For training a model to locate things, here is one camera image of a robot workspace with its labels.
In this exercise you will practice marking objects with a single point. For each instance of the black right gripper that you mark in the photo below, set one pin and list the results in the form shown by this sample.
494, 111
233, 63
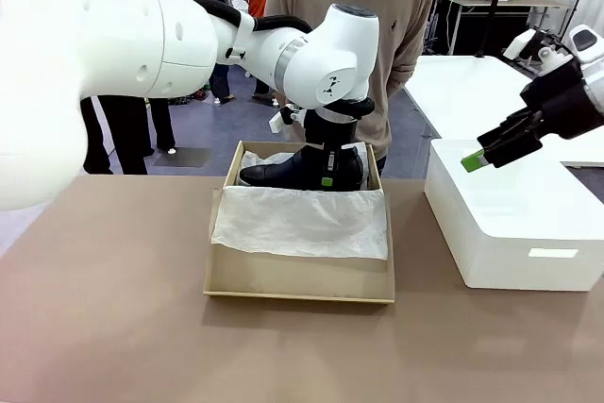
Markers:
566, 101

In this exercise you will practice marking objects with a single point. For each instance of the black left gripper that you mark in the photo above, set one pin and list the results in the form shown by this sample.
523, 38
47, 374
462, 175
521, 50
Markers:
330, 131

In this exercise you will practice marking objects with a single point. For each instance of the black leather buckle shoe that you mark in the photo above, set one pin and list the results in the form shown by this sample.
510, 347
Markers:
278, 172

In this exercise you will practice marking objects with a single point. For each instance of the cardboard shoe box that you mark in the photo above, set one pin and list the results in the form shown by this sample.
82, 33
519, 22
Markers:
292, 275

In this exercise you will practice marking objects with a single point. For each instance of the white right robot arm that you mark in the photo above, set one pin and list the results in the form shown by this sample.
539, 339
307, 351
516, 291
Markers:
590, 44

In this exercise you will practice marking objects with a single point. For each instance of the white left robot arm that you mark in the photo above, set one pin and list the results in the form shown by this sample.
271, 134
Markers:
94, 44

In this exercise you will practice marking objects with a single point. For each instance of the white foam box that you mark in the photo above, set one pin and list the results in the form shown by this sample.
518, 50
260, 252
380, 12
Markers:
509, 214

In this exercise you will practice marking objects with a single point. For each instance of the white blank box label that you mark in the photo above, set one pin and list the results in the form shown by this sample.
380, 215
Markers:
552, 253

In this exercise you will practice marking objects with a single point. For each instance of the white tissue paper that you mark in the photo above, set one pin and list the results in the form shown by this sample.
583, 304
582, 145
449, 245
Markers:
302, 223

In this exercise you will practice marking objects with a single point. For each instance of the white table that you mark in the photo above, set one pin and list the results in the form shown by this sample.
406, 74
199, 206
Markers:
453, 91

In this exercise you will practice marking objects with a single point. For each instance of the background workbench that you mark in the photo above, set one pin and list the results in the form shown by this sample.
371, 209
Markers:
509, 4

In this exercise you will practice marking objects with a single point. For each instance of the black pole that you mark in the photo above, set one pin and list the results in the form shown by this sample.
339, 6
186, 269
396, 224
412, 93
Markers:
493, 2

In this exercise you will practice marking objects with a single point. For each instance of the dark floor mat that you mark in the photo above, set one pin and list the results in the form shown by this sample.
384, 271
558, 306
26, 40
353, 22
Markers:
184, 157

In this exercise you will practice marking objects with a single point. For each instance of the colourful clothes pile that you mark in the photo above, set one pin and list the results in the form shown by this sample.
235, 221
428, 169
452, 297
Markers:
198, 95

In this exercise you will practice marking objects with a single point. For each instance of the person in beige sweater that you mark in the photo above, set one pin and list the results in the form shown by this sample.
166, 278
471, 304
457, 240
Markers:
406, 21

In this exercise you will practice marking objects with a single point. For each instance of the figure in black leggings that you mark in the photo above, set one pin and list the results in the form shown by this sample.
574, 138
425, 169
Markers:
162, 129

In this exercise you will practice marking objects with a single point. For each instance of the mannequin in white jacket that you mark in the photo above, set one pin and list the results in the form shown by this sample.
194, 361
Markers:
118, 139

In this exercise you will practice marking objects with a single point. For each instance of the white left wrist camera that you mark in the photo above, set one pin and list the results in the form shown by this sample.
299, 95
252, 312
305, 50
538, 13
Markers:
276, 123

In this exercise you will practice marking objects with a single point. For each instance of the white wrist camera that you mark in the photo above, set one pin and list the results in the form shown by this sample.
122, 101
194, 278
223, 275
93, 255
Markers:
519, 44
276, 123

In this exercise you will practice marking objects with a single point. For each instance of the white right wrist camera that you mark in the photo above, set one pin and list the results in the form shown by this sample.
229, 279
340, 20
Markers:
519, 44

